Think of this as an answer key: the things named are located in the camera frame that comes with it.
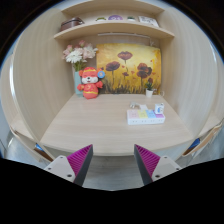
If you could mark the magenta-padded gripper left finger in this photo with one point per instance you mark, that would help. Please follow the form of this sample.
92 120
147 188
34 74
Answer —
63 166

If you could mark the white plug adapter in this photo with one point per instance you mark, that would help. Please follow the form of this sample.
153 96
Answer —
143 107

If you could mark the white blue charger block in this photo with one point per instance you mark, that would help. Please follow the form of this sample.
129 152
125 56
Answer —
159 108

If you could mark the pink white flower bouquet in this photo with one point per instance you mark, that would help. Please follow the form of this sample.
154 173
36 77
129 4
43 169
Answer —
80 53

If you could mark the small white potted plant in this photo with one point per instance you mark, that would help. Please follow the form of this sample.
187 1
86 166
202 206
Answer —
149 92

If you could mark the grey plug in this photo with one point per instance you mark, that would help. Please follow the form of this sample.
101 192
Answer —
134 105

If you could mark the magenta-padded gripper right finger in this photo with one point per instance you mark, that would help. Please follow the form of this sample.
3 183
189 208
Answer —
163 166

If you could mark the yellow poppy flower painting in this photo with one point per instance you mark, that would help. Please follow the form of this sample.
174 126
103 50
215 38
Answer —
133 53

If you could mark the white pastel-coloured power strip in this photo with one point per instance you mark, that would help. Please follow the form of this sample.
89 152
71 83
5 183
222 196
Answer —
143 118

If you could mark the pale blue vase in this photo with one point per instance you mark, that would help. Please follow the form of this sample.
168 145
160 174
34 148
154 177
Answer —
77 81

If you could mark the red plush toy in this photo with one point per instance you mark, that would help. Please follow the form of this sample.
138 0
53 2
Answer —
90 86

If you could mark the white light bar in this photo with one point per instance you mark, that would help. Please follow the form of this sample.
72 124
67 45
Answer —
123 34

